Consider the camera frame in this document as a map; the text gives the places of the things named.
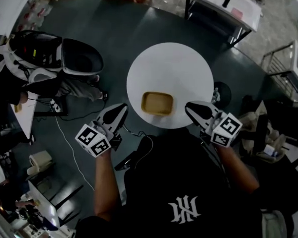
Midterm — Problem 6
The person's right forearm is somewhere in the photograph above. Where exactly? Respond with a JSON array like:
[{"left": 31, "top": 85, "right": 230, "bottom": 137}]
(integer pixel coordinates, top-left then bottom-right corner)
[{"left": 215, "top": 142, "right": 260, "bottom": 194}]

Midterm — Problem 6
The thin black cable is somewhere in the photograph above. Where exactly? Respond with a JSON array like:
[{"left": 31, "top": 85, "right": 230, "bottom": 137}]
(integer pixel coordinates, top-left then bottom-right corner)
[{"left": 123, "top": 124, "right": 149, "bottom": 138}]

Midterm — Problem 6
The black chest device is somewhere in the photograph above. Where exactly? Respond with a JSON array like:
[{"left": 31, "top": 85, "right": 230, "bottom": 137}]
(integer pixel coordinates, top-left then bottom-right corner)
[{"left": 113, "top": 142, "right": 142, "bottom": 172}]

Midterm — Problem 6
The person's black t-shirt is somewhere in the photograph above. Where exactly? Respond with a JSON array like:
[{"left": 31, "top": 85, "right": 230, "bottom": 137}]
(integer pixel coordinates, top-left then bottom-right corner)
[{"left": 75, "top": 127, "right": 264, "bottom": 238}]

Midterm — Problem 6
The thin white cable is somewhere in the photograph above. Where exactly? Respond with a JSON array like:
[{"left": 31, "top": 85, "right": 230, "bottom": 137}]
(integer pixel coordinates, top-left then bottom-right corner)
[{"left": 136, "top": 134, "right": 154, "bottom": 167}]

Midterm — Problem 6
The grey marble table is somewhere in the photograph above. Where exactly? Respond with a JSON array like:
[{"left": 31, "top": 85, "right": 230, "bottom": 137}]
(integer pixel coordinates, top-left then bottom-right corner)
[{"left": 27, "top": 181, "right": 84, "bottom": 229}]

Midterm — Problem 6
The beige bag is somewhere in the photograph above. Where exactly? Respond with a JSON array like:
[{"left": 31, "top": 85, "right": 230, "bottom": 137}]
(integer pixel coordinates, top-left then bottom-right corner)
[{"left": 238, "top": 100, "right": 288, "bottom": 158}]

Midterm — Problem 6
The cream plastic chair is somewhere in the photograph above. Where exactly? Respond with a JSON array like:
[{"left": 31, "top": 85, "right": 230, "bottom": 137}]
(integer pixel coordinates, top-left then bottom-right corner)
[{"left": 26, "top": 149, "right": 53, "bottom": 176}]

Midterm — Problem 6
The black office chair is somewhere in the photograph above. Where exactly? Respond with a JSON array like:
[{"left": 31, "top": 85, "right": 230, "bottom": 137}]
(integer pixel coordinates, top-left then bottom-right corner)
[{"left": 240, "top": 94, "right": 298, "bottom": 215}]

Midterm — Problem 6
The white table black frame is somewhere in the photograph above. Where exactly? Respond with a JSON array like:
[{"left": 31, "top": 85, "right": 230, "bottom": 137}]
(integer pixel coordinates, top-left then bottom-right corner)
[{"left": 185, "top": 0, "right": 261, "bottom": 44}]

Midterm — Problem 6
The white rectangular table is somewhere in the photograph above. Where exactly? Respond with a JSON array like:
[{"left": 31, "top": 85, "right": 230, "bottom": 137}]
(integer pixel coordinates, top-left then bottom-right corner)
[{"left": 11, "top": 95, "right": 69, "bottom": 141}]

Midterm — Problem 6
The white power strip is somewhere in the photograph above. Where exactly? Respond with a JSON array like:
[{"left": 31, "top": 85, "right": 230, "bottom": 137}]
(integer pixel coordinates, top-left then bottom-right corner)
[{"left": 49, "top": 99, "right": 63, "bottom": 113}]

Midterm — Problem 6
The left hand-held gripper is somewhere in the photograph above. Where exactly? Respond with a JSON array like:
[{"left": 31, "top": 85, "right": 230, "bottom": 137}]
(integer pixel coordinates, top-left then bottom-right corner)
[{"left": 74, "top": 103, "right": 129, "bottom": 158}]

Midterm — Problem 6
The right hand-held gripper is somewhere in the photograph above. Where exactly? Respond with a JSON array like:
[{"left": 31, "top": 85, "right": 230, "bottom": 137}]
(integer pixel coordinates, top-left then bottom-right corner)
[{"left": 185, "top": 101, "right": 243, "bottom": 148}]

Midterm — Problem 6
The person's left forearm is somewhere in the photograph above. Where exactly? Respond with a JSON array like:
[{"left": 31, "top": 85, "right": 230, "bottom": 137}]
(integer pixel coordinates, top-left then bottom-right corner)
[{"left": 93, "top": 149, "right": 122, "bottom": 222}]

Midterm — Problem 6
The black mesh waste bin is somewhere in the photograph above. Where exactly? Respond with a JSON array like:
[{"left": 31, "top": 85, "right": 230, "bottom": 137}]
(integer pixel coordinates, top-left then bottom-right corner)
[{"left": 212, "top": 81, "right": 232, "bottom": 109}]

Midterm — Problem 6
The white floor cable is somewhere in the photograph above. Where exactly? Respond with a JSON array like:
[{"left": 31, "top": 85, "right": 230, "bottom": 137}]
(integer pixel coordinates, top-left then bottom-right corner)
[{"left": 55, "top": 115, "right": 95, "bottom": 191}]

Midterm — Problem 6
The round white table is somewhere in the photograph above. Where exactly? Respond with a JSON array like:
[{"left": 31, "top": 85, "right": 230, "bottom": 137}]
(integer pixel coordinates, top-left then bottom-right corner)
[{"left": 126, "top": 42, "right": 214, "bottom": 130}]

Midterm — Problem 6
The group of clear water jugs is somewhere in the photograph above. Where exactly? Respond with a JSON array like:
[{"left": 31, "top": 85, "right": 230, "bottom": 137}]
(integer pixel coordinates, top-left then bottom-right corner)
[{"left": 21, "top": 0, "right": 54, "bottom": 33}]

